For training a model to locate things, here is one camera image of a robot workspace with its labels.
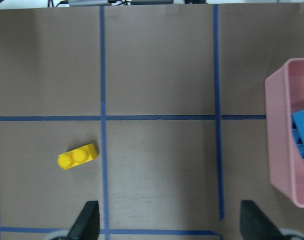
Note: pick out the blue toy block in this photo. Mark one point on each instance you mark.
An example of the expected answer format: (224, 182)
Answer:
(298, 131)

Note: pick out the pink plastic box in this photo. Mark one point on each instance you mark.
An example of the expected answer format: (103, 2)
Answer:
(284, 95)

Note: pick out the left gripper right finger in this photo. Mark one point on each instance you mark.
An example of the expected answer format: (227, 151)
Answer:
(255, 225)

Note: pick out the yellow toy block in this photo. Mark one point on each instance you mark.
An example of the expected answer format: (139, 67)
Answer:
(78, 156)

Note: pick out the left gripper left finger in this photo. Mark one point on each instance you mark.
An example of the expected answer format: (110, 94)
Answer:
(85, 227)

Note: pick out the brown paper table cover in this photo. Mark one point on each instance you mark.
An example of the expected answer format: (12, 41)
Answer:
(171, 96)

